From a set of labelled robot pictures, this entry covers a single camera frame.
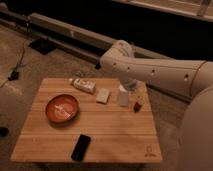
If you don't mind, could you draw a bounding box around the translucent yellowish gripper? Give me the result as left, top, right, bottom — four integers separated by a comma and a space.
124, 80, 144, 104

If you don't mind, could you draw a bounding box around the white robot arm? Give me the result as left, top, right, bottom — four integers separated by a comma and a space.
100, 40, 213, 171

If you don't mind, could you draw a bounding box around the white paper cup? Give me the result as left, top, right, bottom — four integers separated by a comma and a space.
117, 85, 129, 107

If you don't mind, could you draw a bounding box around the dark red oblong object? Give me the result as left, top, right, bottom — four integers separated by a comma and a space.
133, 102, 142, 113

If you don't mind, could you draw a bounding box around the pale yellow sponge block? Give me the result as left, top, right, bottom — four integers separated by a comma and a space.
96, 88, 110, 104

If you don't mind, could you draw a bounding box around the small black floor block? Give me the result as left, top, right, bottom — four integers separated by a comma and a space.
95, 63, 101, 70

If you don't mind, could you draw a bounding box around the wooden table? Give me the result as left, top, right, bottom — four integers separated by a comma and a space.
11, 78, 162, 163

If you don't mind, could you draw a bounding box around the orange bowl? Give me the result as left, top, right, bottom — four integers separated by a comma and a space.
45, 94, 79, 123

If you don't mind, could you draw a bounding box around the black phone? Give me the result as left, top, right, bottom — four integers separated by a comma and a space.
71, 134, 91, 161

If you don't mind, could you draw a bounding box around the black flat floor plate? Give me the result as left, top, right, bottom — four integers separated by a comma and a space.
29, 38, 56, 55

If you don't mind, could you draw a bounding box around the black plug adapter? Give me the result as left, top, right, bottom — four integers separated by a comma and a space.
8, 71, 19, 81

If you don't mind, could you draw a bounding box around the dark object at left edge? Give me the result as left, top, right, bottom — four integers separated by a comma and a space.
0, 127, 9, 137

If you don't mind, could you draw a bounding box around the long white baseboard rail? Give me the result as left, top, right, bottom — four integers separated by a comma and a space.
0, 7, 194, 103

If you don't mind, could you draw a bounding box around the black floor cable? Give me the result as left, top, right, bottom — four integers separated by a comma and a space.
13, 19, 32, 73

